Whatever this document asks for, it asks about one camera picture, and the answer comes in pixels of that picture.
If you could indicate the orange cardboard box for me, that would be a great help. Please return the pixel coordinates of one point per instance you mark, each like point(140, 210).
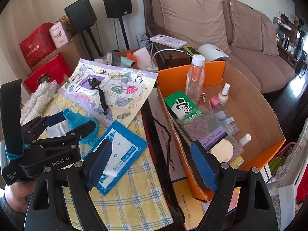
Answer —
point(168, 81)

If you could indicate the brown sofa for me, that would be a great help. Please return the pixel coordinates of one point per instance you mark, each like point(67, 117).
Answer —
point(264, 72)

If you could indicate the black speaker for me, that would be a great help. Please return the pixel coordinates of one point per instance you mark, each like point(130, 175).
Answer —
point(117, 3)
point(80, 14)

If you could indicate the white grey appliance box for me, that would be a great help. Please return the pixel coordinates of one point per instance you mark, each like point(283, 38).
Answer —
point(142, 39)

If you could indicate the red shopping bag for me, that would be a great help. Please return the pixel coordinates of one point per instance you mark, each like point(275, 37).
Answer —
point(303, 187)

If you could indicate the illustrated flat package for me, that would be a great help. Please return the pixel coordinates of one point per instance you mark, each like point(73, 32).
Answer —
point(134, 89)

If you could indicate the white paper bag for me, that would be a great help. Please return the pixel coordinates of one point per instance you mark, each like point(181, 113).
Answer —
point(143, 57)

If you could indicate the shelf with bottles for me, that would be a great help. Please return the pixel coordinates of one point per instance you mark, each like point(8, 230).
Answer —
point(288, 41)

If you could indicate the small pink bottle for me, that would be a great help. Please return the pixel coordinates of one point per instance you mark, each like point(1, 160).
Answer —
point(214, 102)

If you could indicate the purple cosmetic sponge packet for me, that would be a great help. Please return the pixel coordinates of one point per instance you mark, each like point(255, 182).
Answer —
point(204, 130)

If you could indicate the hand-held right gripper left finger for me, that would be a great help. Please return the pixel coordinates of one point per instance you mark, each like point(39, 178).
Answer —
point(98, 163)

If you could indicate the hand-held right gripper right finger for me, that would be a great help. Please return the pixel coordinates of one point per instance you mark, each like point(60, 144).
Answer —
point(202, 163)

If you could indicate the small white-capped bottle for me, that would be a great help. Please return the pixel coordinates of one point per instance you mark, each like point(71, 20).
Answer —
point(244, 140)

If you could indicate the yellow green flat object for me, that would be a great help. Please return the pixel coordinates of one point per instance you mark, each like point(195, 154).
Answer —
point(190, 50)

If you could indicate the yellow printed box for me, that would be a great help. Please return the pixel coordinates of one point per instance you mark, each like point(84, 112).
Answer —
point(190, 211)

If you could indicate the red gift bag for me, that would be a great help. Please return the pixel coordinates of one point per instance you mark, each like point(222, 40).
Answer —
point(36, 45)

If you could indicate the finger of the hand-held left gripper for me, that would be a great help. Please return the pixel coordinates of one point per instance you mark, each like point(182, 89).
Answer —
point(79, 132)
point(55, 120)

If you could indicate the clear plastic bottle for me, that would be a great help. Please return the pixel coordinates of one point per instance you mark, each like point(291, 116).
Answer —
point(195, 77)

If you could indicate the white tissue pack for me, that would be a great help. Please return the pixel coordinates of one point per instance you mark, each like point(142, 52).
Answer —
point(60, 33)

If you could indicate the red gift box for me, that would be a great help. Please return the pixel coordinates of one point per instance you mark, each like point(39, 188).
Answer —
point(48, 74)

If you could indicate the white-capped nail polish bottle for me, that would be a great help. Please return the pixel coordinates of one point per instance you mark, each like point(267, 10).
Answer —
point(223, 96)

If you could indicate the blue silicone funnel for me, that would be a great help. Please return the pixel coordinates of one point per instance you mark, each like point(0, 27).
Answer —
point(72, 120)

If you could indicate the small brown sofa cushion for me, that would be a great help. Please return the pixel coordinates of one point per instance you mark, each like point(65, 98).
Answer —
point(269, 38)

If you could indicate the large brown sofa cushion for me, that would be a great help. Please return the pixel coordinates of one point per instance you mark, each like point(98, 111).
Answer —
point(192, 19)

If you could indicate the white purple power strip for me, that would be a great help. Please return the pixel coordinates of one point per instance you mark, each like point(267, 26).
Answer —
point(168, 41)

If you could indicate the blue printed packet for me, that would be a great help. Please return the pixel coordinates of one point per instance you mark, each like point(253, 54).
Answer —
point(125, 149)

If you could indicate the green toothpaste box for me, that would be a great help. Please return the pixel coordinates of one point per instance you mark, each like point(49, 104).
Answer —
point(182, 105)

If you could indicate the white nail lamp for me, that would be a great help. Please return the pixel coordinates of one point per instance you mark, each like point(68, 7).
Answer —
point(214, 53)

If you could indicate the white fluffy duster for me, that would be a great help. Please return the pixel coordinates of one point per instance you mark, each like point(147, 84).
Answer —
point(41, 96)

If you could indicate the medium brown sofa cushion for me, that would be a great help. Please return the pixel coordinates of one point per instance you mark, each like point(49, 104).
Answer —
point(245, 26)

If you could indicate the black speaker stand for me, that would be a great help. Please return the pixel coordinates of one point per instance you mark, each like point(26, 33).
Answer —
point(90, 43)
point(122, 33)

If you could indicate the small clear spray bottle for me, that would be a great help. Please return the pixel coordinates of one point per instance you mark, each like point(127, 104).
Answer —
point(228, 122)

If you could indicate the yellow checked tablecloth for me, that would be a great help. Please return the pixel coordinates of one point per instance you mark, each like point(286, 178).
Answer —
point(134, 197)

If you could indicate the white printed box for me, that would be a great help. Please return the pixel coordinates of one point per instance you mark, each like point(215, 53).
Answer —
point(163, 154)

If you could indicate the person's left hand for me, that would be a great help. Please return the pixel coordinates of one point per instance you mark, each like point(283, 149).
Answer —
point(16, 197)

